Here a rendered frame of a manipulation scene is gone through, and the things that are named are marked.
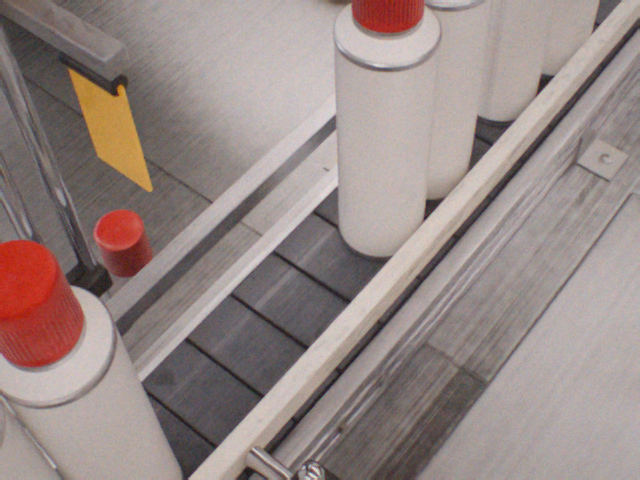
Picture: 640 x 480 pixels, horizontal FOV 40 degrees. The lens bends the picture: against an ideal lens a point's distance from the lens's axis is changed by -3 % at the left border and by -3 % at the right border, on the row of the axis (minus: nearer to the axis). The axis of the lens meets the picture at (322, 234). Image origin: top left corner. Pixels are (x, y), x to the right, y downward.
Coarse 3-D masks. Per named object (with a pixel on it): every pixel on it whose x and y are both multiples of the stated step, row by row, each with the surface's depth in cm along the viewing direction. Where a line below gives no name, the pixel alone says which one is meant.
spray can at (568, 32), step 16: (560, 0) 56; (576, 0) 56; (592, 0) 57; (560, 16) 57; (576, 16) 57; (592, 16) 58; (560, 32) 58; (576, 32) 59; (560, 48) 60; (576, 48) 60; (544, 64) 61; (560, 64) 61
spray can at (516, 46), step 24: (504, 0) 51; (528, 0) 51; (552, 0) 52; (504, 24) 53; (528, 24) 52; (504, 48) 54; (528, 48) 54; (504, 72) 56; (528, 72) 56; (480, 96) 58; (504, 96) 57; (528, 96) 58; (480, 120) 60; (504, 120) 59
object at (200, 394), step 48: (576, 96) 61; (480, 144) 59; (336, 192) 57; (288, 240) 55; (336, 240) 55; (240, 288) 53; (288, 288) 53; (336, 288) 53; (192, 336) 51; (240, 336) 51; (288, 336) 51; (144, 384) 49; (192, 384) 49; (240, 384) 49; (192, 432) 48; (288, 432) 49
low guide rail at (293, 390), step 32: (608, 32) 60; (576, 64) 58; (544, 96) 56; (512, 128) 55; (480, 160) 54; (512, 160) 55; (480, 192) 53; (448, 224) 51; (416, 256) 50; (384, 288) 48; (352, 320) 47; (320, 352) 46; (288, 384) 45; (256, 416) 44; (288, 416) 46; (224, 448) 43
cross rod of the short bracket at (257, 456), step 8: (256, 448) 44; (248, 456) 44; (256, 456) 43; (264, 456) 43; (272, 456) 44; (248, 464) 44; (256, 464) 43; (264, 464) 43; (272, 464) 43; (280, 464) 43; (256, 472) 43; (264, 472) 43; (272, 472) 43; (280, 472) 43; (288, 472) 43
